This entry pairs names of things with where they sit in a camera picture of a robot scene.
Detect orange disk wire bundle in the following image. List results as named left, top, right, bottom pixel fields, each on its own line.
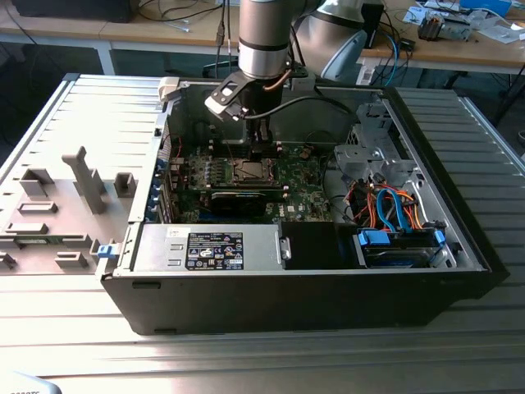
left=346, top=182, right=426, bottom=231

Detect beige case latch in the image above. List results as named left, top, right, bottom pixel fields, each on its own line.
left=157, top=76, right=181, bottom=103

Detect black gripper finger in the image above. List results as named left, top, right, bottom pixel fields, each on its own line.
left=249, top=117, right=276, bottom=162

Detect hard disk in blue carrier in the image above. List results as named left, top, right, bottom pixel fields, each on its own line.
left=353, top=227, right=447, bottom=270

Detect black open PC case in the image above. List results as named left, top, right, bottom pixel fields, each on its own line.
left=100, top=76, right=509, bottom=337

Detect black graphics card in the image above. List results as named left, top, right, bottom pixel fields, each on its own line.
left=208, top=189, right=267, bottom=218

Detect blue cardboard box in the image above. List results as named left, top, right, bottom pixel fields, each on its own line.
left=459, top=0, right=513, bottom=17

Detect thin wire locking lever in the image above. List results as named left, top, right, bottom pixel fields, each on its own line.
left=223, top=137, right=240, bottom=172

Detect blue disk wire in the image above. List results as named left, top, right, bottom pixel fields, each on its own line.
left=375, top=187, right=407, bottom=233

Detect CPU socket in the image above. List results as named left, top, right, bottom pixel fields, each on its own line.
left=230, top=157, right=279, bottom=186

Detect black power supply label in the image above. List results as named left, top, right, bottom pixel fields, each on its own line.
left=186, top=231, right=245, bottom=272

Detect green motherboard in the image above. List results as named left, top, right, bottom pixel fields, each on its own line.
left=170, top=143, right=349, bottom=225

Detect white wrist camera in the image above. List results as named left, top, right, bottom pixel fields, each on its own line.
left=203, top=80, right=251, bottom=123

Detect black computer box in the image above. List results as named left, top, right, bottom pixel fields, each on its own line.
left=10, top=0, right=136, bottom=24

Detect black upright box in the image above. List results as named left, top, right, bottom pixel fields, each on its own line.
left=363, top=2, right=386, bottom=49

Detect white paper sheets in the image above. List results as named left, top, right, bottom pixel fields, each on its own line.
left=471, top=14, right=525, bottom=44

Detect dark finned CPU cooler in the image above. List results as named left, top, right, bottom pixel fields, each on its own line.
left=417, top=11, right=446, bottom=42

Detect light wooden desk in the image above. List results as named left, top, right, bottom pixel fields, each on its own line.
left=356, top=0, right=525, bottom=77
left=0, top=3, right=255, bottom=77

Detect metal socket cover frame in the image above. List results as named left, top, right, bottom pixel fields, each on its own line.
left=234, top=158, right=276, bottom=185

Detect silver power supply unit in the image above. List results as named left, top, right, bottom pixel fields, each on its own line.
left=130, top=223, right=293, bottom=274

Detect white object with text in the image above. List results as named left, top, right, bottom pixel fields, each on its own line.
left=0, top=371, right=62, bottom=394

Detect silver metal drive cage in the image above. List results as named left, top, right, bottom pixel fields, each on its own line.
left=332, top=102, right=419, bottom=186

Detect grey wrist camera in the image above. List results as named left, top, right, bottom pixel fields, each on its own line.
left=289, top=67, right=319, bottom=91

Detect black plastic shroud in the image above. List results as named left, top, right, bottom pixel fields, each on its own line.
left=281, top=221, right=358, bottom=271

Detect black camera cable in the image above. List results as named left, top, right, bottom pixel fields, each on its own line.
left=244, top=94, right=356, bottom=121

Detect grey metal drive part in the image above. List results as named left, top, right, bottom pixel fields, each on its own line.
left=441, top=14, right=473, bottom=42

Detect grey parts rack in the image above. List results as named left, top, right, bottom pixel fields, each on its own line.
left=0, top=145, right=139, bottom=276

